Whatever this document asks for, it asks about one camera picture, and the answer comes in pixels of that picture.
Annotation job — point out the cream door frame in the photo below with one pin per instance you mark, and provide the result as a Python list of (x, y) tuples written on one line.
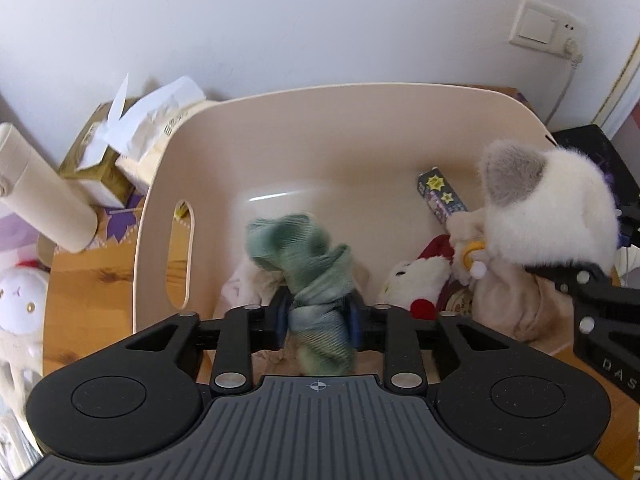
[(620, 85)]

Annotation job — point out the white plush toy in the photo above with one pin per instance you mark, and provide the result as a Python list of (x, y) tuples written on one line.
[(17, 305)]

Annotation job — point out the green plaid scrunchie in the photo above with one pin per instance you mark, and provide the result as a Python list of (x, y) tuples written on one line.
[(310, 270)]

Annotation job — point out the red white plush doll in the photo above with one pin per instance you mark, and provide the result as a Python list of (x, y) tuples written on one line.
[(415, 275)]

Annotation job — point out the beige plastic basket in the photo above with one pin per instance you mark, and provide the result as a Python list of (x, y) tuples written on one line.
[(325, 140)]

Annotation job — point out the white wall switch socket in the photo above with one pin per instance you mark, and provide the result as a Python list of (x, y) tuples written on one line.
[(537, 25)]

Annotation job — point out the long printed snack box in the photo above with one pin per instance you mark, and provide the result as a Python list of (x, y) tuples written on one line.
[(440, 192)]

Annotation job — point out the cream tissue pack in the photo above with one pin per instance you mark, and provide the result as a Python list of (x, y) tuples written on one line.
[(150, 130)]

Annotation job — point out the white fluffy plush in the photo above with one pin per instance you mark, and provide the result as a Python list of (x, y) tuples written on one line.
[(550, 210)]

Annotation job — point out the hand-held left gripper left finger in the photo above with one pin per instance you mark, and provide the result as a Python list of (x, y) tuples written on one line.
[(280, 320)]

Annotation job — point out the cream thermos bottle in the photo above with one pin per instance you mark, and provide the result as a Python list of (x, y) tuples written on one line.
[(45, 195)]

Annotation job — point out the beige fluffy cloth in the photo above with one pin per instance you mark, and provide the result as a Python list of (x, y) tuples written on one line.
[(510, 305)]

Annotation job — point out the white bedding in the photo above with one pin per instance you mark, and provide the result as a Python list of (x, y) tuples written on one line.
[(12, 440)]

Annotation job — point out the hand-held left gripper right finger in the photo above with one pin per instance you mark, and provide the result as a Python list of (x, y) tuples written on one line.
[(356, 325)]

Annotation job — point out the wooden desk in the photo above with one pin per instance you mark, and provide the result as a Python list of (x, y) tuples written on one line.
[(85, 300)]

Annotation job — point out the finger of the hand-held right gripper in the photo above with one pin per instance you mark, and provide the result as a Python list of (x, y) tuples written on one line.
[(629, 225), (570, 275)]

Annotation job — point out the gold tissue box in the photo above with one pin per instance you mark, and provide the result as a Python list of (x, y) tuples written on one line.
[(95, 170)]

